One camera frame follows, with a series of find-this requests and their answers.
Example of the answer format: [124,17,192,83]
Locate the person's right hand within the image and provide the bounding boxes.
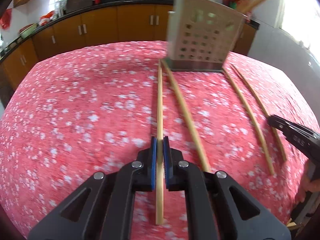
[295,160,320,204]

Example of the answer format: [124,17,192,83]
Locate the red white bag on counter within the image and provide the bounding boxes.
[39,10,55,26]

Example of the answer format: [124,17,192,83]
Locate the green bowl on counter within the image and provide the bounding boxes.
[20,23,38,39]

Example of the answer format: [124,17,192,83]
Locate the bamboo chopstick group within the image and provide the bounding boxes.
[222,68,275,175]
[160,59,210,172]
[155,61,164,225]
[231,64,287,162]

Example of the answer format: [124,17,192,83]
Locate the beige perforated utensil holder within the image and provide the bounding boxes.
[165,0,246,72]

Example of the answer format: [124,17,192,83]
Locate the wooden chair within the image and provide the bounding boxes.
[286,200,319,230]

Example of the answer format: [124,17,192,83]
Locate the dark cutting board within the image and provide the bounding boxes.
[66,0,93,14]

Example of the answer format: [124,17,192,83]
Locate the red plastic bag hanging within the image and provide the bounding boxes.
[0,8,12,30]

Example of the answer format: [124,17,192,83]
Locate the red floral tablecloth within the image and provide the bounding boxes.
[1,42,319,236]

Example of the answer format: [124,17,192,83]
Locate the lower wooden kitchen cabinets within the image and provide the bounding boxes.
[0,0,261,92]

